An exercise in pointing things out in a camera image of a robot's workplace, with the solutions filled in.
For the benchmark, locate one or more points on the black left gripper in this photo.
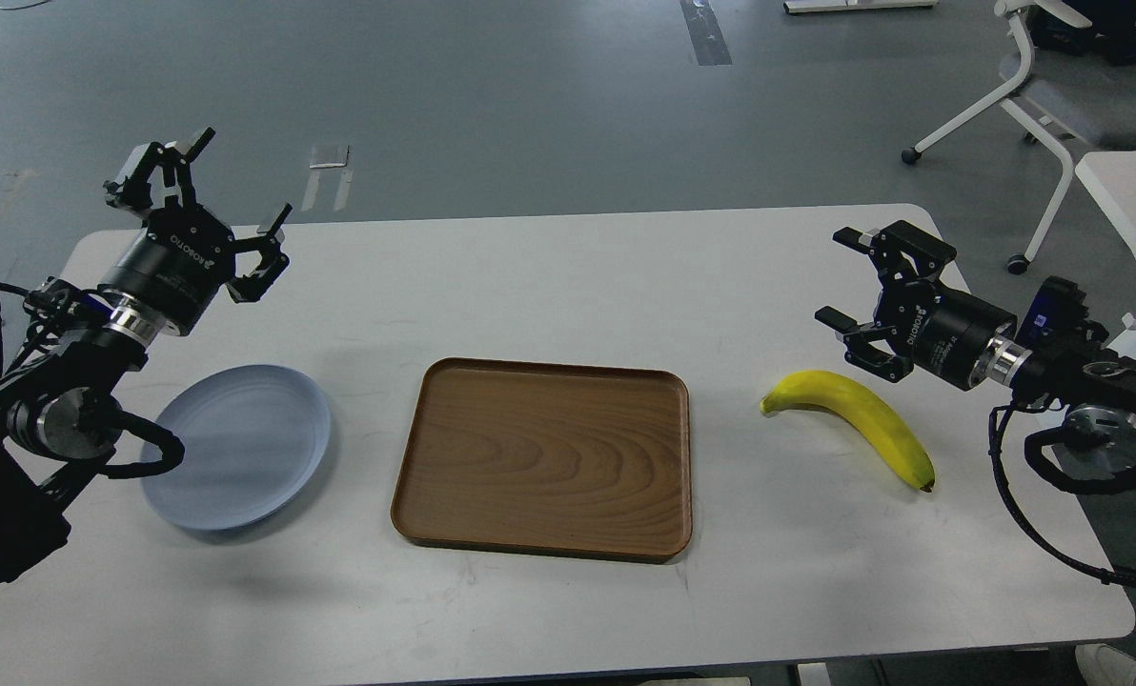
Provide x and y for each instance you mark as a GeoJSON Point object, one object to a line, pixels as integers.
{"type": "Point", "coordinates": [182, 255]}

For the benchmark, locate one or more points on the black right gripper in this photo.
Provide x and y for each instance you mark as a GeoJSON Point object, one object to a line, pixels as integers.
{"type": "Point", "coordinates": [951, 332]}

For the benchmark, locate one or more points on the yellow banana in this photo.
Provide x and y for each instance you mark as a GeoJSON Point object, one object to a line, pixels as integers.
{"type": "Point", "coordinates": [872, 417]}

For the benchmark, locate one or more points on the light blue plate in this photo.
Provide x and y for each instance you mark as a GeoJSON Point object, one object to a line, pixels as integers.
{"type": "Point", "coordinates": [254, 437]}

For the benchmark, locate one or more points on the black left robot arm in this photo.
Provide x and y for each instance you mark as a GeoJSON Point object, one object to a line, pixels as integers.
{"type": "Point", "coordinates": [60, 425]}

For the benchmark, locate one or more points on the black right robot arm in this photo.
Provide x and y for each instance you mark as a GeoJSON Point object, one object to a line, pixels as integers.
{"type": "Point", "coordinates": [1056, 355]}

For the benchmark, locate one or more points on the white grey office chair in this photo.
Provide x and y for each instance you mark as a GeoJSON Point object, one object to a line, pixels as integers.
{"type": "Point", "coordinates": [1092, 101]}

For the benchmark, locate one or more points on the brown wooden tray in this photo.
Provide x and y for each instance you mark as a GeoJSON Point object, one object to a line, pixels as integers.
{"type": "Point", "coordinates": [548, 459]}

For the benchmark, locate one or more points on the white shoe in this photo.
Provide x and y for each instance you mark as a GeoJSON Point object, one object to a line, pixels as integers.
{"type": "Point", "coordinates": [1101, 664]}

